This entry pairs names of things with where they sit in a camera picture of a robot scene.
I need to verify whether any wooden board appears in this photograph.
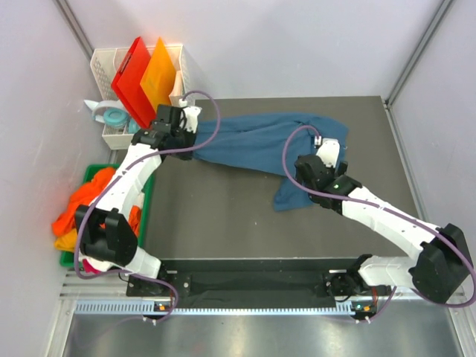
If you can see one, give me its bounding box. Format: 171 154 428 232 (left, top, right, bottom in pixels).
169 71 183 106

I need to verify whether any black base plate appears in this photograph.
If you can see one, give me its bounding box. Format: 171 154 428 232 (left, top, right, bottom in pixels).
126 259 395 309

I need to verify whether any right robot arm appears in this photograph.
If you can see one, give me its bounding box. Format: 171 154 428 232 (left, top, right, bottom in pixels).
295 155 473 304

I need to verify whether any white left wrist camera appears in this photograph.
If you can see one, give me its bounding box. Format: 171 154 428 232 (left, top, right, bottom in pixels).
178 99 202 133

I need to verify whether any pink cloth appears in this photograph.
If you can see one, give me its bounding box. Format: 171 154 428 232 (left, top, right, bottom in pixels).
82 260 100 274

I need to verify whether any aluminium frame rail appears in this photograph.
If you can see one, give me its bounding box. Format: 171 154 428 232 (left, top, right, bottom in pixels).
60 271 127 299

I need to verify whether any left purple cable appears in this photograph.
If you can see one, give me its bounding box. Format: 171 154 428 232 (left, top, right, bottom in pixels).
73 90 222 321

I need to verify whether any red plastic board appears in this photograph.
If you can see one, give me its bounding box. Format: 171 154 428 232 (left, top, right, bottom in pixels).
111 36 158 129

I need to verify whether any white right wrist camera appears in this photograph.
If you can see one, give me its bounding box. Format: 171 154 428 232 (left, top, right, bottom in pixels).
314 136 341 168

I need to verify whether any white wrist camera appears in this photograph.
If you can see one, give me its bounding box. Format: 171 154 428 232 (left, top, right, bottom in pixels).
178 99 202 133
314 136 341 168

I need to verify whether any green plastic crate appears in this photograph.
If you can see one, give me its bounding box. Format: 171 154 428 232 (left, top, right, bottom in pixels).
59 164 155 268

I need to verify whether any yellow t-shirt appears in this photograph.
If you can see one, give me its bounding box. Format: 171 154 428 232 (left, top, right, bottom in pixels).
54 229 77 253

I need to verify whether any teal tape roll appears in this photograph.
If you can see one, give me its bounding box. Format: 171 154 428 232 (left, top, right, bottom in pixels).
103 108 129 129

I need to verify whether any blue t-shirt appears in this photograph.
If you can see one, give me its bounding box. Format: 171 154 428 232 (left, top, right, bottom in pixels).
193 112 349 211

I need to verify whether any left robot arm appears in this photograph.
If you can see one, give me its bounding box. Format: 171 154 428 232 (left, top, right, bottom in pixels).
75 100 202 295

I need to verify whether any orange t-shirt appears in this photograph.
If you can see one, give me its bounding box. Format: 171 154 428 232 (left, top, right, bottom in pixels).
51 167 142 246

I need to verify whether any orange plastic board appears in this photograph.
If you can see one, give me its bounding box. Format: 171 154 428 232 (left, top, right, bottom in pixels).
140 37 176 112

